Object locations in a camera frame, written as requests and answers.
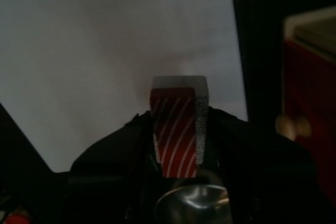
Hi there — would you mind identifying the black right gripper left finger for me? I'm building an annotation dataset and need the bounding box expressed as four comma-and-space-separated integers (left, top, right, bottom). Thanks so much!
64, 109, 166, 224

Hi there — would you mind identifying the white cutting board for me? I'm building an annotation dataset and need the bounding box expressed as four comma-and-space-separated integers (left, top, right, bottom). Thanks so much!
0, 0, 249, 174

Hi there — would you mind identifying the metal bowl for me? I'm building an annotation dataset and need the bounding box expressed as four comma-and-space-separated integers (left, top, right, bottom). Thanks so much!
152, 183, 233, 224

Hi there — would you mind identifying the wooden drawer box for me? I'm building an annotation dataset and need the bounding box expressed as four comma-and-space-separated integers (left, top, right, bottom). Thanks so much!
281, 5, 336, 67

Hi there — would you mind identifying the salmon nigiri sushi toy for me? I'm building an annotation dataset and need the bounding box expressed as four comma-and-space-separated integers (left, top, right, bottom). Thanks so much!
148, 75, 210, 180

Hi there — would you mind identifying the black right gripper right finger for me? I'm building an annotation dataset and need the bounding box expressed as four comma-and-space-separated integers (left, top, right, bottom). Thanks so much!
204, 106, 328, 224

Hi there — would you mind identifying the red drawer with wooden knob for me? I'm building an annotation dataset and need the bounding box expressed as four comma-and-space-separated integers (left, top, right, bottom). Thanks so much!
274, 37, 336, 204

